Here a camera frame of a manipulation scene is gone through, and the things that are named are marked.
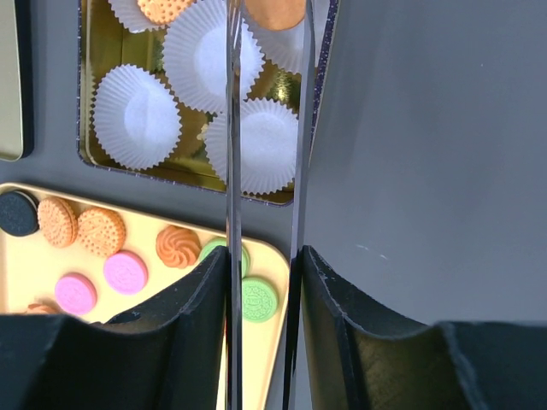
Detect orange fish cookie right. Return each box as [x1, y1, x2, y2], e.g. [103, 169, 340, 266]
[25, 303, 59, 315]

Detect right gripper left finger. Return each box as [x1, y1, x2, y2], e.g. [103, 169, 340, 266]
[1, 248, 226, 409]

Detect orange dotted biscuit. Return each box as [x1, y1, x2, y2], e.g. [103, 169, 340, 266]
[137, 0, 194, 25]
[38, 196, 78, 249]
[77, 207, 126, 258]

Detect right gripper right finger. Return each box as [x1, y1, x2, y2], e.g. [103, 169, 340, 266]
[301, 246, 546, 409]

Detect metal serving tongs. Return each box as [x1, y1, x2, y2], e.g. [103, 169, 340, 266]
[226, 1, 315, 409]

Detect pink sandwich cookie lower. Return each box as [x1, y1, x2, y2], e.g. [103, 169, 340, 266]
[54, 272, 97, 315]

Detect black sandwich cookie top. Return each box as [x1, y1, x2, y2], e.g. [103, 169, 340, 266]
[0, 190, 39, 237]

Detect green sandwich cookie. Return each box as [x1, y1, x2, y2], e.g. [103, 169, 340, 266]
[197, 237, 250, 278]
[242, 277, 279, 323]

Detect back-right white paper cup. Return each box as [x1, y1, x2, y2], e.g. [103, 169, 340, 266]
[244, 15, 304, 74]

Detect yellow plastic tray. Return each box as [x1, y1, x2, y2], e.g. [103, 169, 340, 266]
[1, 183, 289, 409]

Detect square cookie tin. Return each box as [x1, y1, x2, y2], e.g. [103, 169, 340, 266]
[75, 0, 341, 208]

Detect orange round biscuit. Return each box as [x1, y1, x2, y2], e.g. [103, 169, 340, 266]
[244, 0, 306, 31]

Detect gold tin lid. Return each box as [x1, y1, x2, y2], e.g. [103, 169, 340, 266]
[1, 0, 34, 162]

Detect front-right white paper cup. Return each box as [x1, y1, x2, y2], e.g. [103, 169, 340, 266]
[203, 97, 300, 197]

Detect pink sandwich cookie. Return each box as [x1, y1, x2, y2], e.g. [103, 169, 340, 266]
[54, 272, 97, 315]
[103, 250, 149, 295]

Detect back-left white paper cup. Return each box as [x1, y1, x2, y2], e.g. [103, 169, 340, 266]
[109, 0, 206, 34]

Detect front-left white paper cup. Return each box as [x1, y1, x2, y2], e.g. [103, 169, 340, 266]
[92, 64, 182, 171]

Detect centre white paper cup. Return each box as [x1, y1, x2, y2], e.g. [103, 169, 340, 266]
[162, 2, 267, 114]

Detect pink sandwich cookie upper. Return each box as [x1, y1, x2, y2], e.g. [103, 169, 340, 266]
[103, 250, 149, 295]

